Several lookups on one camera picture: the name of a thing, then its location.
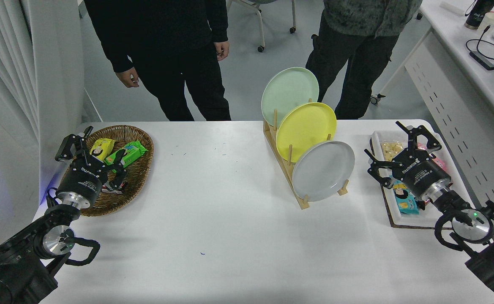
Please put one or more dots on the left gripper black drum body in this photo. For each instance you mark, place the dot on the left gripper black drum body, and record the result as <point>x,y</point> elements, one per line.
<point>82,181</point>

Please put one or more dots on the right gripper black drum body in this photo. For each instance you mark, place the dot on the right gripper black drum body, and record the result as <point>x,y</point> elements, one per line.
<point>420,175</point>

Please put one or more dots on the grey round plate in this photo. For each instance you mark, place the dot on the grey round plate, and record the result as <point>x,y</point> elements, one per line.
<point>323,171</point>

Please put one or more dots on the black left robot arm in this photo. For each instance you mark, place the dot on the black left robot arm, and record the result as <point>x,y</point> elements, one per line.
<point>14,266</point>

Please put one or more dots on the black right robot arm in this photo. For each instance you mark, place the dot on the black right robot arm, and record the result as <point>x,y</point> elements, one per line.
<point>489,266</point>

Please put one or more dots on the yellow round plate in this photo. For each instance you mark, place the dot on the yellow round plate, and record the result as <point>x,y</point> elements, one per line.
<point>304,126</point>

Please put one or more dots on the wooden plate rack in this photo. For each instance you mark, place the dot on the wooden plate rack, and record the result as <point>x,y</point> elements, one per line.
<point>301,202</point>

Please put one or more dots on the pale green round plate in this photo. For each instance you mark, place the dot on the pale green round plate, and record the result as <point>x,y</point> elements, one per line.
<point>287,90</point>

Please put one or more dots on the person's right hand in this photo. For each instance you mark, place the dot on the person's right hand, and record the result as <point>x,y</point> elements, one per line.
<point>127,78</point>

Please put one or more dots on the person's left hand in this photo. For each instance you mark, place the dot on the person's left hand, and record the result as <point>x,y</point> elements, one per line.
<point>222,50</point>

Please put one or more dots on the green snack pack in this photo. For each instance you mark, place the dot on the green snack pack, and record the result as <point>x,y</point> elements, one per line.
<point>132,152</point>

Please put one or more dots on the clear bag of nuts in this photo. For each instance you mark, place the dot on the clear bag of nuts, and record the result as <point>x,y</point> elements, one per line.
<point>390,148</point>

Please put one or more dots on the brown wicker basket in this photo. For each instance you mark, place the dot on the brown wicker basket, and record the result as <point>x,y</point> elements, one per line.
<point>139,173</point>

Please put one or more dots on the yellow snack pack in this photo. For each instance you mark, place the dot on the yellow snack pack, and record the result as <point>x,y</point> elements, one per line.
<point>102,147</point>

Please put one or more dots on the dark wrapped chocolate bar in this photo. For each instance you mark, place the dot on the dark wrapped chocolate bar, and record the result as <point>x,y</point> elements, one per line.
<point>120,187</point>

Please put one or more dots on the pink snack pack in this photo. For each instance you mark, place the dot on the pink snack pack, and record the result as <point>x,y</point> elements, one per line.
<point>441,162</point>

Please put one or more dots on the blue snack pack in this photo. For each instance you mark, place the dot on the blue snack pack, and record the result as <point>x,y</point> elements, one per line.
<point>405,202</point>

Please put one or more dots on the white rectangular tray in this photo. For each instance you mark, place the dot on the white rectangular tray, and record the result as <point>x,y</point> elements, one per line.
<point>426,217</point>

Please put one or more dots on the black adapter hub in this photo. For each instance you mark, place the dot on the black adapter hub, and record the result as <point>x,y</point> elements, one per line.
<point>482,60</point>

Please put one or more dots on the white side desk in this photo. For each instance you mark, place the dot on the white side desk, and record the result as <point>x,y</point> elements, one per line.
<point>458,38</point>

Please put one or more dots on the person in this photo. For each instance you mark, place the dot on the person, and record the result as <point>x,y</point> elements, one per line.
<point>166,42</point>
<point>356,42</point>

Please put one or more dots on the white curtain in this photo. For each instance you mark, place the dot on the white curtain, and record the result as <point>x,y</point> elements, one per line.
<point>1,50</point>

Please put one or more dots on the white cup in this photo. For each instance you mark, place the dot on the white cup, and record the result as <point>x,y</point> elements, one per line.
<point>492,21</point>

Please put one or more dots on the black bottle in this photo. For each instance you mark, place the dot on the black bottle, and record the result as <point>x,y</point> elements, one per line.
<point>479,12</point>

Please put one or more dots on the white office chair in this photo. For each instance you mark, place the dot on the white office chair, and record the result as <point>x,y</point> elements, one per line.
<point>261,49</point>

